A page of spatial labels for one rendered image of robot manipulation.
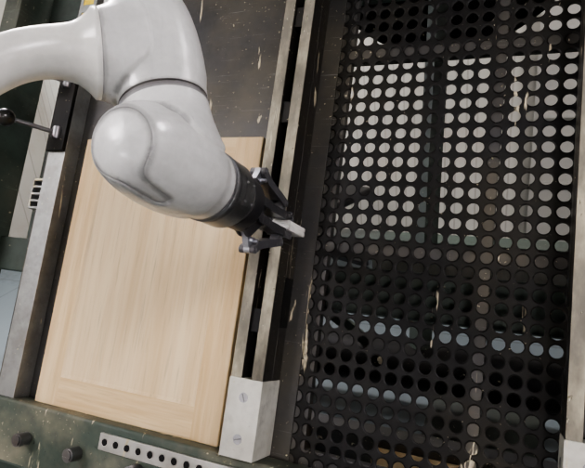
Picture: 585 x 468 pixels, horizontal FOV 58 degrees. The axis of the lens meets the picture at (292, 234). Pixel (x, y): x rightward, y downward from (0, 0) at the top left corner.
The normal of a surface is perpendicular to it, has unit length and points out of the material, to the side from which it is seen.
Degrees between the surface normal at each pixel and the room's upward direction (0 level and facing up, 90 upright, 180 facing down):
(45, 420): 57
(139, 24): 53
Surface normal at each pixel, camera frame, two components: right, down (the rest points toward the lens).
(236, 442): -0.38, -0.20
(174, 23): 0.53, -0.37
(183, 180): 0.66, 0.51
